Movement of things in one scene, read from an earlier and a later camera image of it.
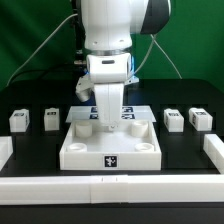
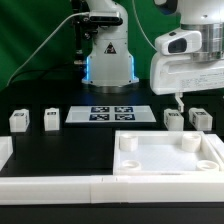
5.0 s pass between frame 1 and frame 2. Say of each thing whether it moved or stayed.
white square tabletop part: moved
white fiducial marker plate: stayed
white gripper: moved
